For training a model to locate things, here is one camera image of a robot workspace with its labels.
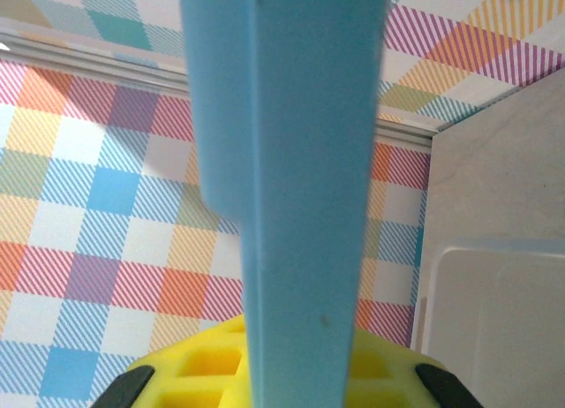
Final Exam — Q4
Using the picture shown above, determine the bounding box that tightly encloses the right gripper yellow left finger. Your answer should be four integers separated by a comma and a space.
99, 314, 253, 408

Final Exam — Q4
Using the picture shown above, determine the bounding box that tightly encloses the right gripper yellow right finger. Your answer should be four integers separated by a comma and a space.
343, 327, 481, 408

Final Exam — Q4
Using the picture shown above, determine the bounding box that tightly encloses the blue plastic lid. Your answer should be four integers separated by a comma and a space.
178, 0, 392, 408

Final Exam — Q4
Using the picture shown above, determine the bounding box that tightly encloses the clear plastic storage bin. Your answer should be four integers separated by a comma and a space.
412, 233, 565, 408

